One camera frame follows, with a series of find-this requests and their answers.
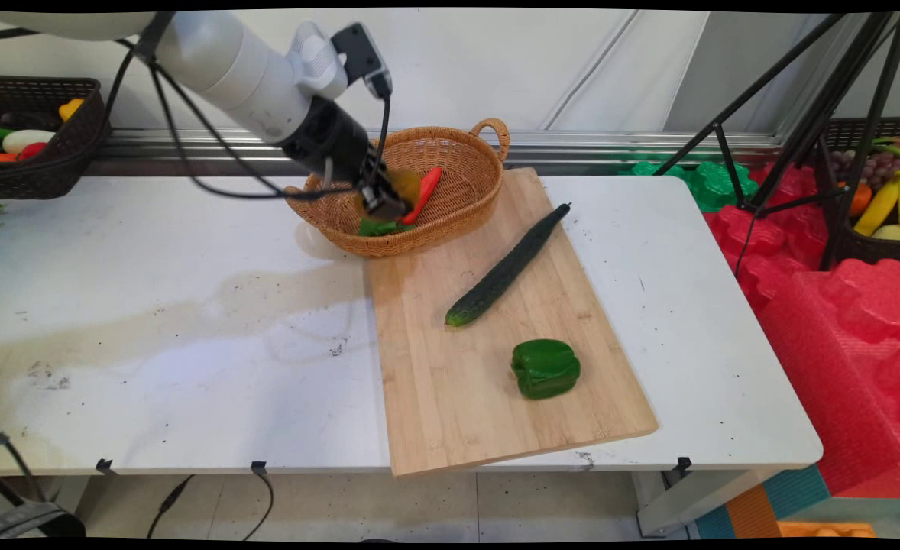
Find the small red vegetable toy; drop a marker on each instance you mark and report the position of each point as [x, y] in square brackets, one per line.
[32, 150]

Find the green bell pepper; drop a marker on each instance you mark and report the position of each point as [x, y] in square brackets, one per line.
[545, 368]

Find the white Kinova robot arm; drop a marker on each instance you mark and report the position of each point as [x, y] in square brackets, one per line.
[228, 69]

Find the dark plastic basket of vegetables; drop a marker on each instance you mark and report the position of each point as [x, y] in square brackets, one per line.
[60, 164]

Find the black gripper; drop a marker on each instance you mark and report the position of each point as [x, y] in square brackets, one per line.
[328, 141]

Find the pale yellow mango toy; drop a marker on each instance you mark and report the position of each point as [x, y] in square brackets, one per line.
[895, 232]

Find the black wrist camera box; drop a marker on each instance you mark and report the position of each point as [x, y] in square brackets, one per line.
[364, 55]

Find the metal wall rail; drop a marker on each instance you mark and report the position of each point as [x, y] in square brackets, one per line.
[572, 145]

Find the blue and orange foam tiles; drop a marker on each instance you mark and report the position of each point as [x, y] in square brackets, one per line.
[771, 504]

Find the yellow pepper toy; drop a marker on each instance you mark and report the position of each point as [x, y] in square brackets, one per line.
[70, 108]

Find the small orange fruit toy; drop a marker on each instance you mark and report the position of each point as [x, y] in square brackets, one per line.
[861, 198]

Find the white radish toy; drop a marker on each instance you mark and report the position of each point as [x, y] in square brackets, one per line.
[26, 140]

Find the red chili pepper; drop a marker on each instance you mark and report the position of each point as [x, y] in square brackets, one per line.
[424, 195]

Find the dark plastic basket of fruit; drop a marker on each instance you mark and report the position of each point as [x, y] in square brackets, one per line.
[866, 248]

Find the long dark green cucumber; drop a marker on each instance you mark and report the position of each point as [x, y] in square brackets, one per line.
[507, 266]

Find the white table leg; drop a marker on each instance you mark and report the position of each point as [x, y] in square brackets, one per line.
[687, 504]

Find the large red foam mat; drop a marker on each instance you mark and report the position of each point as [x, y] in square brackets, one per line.
[840, 367]

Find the green foam mat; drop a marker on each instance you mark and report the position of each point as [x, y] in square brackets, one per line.
[713, 187]

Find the orange fruit with green leaves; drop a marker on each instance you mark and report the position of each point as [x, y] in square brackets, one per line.
[406, 186]

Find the purple grape bunch toy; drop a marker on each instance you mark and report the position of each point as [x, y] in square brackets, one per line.
[870, 164]

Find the black camera tripod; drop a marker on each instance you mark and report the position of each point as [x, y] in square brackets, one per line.
[817, 114]

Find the yellow banana toy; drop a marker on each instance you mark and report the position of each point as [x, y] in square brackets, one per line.
[878, 208]

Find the bamboo cutting board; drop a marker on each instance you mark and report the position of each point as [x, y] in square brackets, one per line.
[458, 382]

